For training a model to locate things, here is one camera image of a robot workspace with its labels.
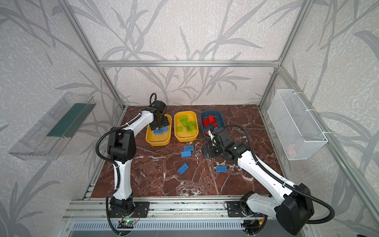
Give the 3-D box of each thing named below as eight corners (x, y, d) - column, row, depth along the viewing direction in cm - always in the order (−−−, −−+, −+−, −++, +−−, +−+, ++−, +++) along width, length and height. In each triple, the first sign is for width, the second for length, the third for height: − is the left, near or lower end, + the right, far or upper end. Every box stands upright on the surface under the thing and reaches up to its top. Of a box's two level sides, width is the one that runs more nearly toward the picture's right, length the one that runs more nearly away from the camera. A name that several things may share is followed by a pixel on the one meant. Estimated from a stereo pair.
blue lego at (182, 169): (177, 171, 89) (176, 170, 87) (185, 163, 92) (184, 162, 90) (181, 176, 87) (181, 174, 85) (189, 168, 90) (189, 166, 88)
